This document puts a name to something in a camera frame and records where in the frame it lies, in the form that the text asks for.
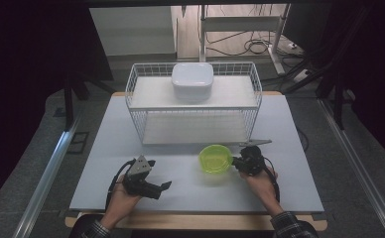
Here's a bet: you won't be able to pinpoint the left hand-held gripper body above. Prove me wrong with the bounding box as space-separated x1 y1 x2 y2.
122 154 165 200

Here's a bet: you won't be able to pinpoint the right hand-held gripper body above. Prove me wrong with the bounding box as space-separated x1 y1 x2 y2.
234 138 273 177

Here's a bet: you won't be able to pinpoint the yellow-green plastic bowl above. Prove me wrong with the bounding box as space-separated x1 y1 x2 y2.
197 144 235 176

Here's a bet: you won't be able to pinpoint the white wire shelf rack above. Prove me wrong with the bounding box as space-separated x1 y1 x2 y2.
124 61 264 148

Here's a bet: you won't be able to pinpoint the white rectangular plastic container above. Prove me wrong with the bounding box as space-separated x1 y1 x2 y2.
171 61 215 101

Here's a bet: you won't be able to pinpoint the person's left hand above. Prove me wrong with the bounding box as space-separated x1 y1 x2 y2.
100 174 143 231

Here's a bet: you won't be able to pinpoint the person's right hand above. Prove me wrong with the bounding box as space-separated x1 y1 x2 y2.
239 165 285 218

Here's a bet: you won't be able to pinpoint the white power strip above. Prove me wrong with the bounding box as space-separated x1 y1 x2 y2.
292 67 315 84

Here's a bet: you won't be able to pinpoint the black metal stand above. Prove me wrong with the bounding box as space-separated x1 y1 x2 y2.
62 62 116 132
282 6 371 131

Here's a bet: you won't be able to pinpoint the white cabinet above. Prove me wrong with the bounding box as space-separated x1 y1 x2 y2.
88 6 179 58

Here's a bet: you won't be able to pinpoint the left hand-held gripper cable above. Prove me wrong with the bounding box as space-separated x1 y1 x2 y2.
104 159 137 212

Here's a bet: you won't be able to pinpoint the hand-held gripper cable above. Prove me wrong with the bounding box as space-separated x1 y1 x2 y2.
104 159 137 212
262 156 281 203

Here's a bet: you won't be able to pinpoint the right hand-held gripper cable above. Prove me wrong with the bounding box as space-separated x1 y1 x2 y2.
262 156 281 203

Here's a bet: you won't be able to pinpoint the thin black cable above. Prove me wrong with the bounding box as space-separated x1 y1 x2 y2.
295 126 311 153

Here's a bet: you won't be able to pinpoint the black floor frame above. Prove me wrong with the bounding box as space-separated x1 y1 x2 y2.
65 131 91 155

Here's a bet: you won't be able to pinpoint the aluminium rail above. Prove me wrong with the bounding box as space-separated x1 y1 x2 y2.
317 98 385 238
12 117 83 238

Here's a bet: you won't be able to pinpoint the black floor cables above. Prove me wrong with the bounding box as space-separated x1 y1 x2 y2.
204 29 303 58

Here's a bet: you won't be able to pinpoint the white metal desk frame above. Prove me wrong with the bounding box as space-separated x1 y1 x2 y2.
197 3 292 75

